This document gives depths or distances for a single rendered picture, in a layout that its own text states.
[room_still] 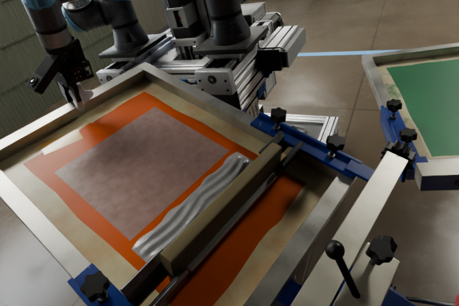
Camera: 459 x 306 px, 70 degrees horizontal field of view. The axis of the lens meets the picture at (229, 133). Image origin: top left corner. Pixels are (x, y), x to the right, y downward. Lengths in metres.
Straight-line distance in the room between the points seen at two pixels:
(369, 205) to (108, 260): 0.54
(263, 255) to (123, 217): 0.32
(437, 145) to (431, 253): 1.02
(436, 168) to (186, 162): 0.61
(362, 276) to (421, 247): 1.49
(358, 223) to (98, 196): 0.58
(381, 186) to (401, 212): 1.45
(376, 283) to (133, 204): 0.52
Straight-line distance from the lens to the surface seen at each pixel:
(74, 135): 1.03
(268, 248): 0.74
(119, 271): 0.74
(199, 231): 0.64
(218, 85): 1.16
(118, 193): 0.85
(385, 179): 0.80
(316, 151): 0.86
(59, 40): 0.96
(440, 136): 1.19
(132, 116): 1.04
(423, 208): 2.28
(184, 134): 0.95
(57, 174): 0.95
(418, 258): 2.05
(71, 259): 0.75
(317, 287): 0.63
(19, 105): 4.94
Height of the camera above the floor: 1.64
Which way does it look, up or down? 33 degrees down
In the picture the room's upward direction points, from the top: 14 degrees counter-clockwise
